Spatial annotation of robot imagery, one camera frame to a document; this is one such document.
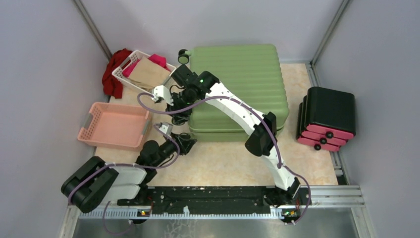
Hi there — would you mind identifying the aluminium corner post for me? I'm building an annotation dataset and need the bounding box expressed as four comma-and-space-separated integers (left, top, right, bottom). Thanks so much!
310, 0, 352, 68
72, 0, 112, 60

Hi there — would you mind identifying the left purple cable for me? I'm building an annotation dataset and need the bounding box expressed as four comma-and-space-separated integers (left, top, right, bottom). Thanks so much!
67, 123, 181, 236

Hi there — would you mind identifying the pink plastic basket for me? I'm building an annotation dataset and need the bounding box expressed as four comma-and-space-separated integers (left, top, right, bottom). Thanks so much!
77, 102, 153, 151

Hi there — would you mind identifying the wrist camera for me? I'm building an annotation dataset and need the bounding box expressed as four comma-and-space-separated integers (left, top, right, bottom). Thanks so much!
152, 85, 173, 106
158, 122, 173, 135

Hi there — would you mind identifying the tan folded cloth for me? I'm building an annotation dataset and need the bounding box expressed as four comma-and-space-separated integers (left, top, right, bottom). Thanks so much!
128, 69, 170, 92

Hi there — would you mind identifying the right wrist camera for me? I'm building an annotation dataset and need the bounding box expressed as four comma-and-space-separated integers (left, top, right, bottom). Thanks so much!
152, 85, 173, 106

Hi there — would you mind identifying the magenta cloth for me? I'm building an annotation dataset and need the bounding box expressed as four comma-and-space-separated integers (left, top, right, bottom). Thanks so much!
122, 54, 171, 77

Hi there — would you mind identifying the left aluminium corner post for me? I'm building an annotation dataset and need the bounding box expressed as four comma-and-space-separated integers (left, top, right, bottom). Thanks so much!
72, 0, 112, 60

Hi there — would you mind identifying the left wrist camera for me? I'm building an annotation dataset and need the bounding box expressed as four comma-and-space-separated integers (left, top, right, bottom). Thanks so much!
158, 122, 173, 135

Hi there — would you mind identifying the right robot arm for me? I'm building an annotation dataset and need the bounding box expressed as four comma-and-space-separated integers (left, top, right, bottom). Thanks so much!
166, 64, 301, 199

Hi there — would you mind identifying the white plastic basket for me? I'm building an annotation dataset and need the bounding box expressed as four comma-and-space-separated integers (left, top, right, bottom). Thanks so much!
111, 50, 176, 93

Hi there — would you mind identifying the black and pink storage stack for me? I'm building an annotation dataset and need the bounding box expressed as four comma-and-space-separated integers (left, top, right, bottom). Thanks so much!
296, 86, 356, 152

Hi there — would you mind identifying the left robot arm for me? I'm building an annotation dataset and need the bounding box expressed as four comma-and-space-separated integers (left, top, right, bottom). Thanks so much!
60, 133, 197, 213

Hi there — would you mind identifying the red cloth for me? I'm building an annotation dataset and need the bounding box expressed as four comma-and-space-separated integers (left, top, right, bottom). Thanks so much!
102, 48, 132, 99

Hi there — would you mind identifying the green hard-shell suitcase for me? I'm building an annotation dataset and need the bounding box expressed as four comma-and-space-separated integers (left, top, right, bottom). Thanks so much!
188, 44, 289, 142

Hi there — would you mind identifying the right aluminium corner post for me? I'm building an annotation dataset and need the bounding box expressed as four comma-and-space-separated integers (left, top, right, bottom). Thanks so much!
310, 0, 352, 68

